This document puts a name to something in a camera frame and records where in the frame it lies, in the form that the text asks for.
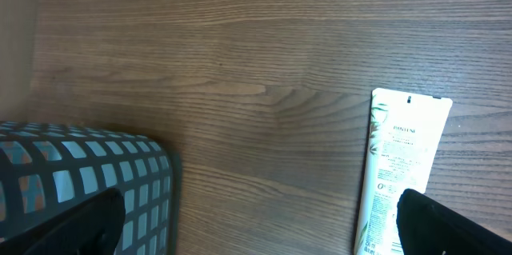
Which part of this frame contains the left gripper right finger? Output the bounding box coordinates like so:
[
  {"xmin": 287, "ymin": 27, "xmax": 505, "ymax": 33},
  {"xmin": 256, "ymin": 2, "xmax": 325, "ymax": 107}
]
[{"xmin": 396, "ymin": 189, "xmax": 511, "ymax": 255}]

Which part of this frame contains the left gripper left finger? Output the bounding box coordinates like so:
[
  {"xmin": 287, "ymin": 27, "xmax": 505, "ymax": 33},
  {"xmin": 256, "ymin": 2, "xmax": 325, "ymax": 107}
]
[{"xmin": 1, "ymin": 188, "xmax": 126, "ymax": 255}]

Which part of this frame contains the white tube with gold cap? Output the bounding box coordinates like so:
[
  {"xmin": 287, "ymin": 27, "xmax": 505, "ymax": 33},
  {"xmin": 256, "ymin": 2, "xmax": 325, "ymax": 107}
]
[{"xmin": 354, "ymin": 88, "xmax": 453, "ymax": 254}]

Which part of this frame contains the grey plastic basket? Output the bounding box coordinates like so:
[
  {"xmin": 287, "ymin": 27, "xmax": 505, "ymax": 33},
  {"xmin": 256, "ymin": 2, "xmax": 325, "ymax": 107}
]
[{"xmin": 1, "ymin": 121, "xmax": 182, "ymax": 254}]

